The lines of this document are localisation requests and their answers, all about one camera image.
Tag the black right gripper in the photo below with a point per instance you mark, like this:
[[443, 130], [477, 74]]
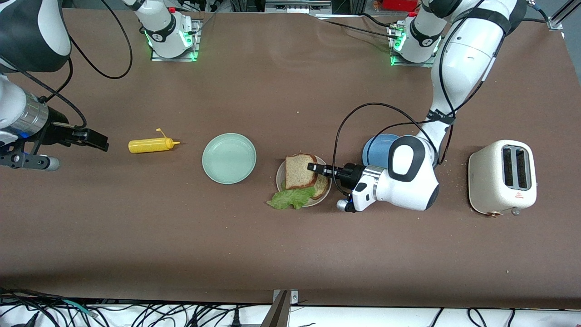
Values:
[[57, 131]]

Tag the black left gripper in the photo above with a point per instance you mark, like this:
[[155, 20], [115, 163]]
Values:
[[350, 174]]

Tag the brown bread slice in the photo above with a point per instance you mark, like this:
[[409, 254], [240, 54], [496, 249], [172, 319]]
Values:
[[321, 186], [297, 172]]

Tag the green lettuce leaf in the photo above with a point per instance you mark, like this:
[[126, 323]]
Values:
[[290, 198]]

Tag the yellow mustard squeeze bottle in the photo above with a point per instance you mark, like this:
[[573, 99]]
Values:
[[147, 146]]

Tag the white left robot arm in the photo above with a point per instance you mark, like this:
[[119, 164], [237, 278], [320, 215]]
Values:
[[463, 59]]

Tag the beige plate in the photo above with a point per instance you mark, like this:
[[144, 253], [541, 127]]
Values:
[[280, 175]]

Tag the blue plate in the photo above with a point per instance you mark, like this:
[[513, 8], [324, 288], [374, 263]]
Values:
[[376, 150]]

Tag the mint green plate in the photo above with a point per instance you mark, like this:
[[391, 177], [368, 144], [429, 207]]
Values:
[[229, 159]]

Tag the grey metal beam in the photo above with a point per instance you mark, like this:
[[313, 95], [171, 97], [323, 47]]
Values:
[[277, 315]]

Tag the white toaster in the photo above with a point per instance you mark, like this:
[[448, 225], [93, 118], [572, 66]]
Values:
[[488, 181]]

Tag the red box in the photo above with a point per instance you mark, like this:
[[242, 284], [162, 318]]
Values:
[[397, 4]]

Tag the aluminium corner profile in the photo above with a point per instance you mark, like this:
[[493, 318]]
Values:
[[560, 18]]

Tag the silver table edge bracket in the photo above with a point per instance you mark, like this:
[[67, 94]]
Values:
[[295, 297]]

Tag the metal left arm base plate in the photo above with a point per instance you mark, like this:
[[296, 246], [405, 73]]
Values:
[[411, 65]]

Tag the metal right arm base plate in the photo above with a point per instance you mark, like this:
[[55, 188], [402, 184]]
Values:
[[198, 45]]

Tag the aluminium frame crossbar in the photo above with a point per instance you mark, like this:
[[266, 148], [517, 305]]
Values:
[[297, 5]]

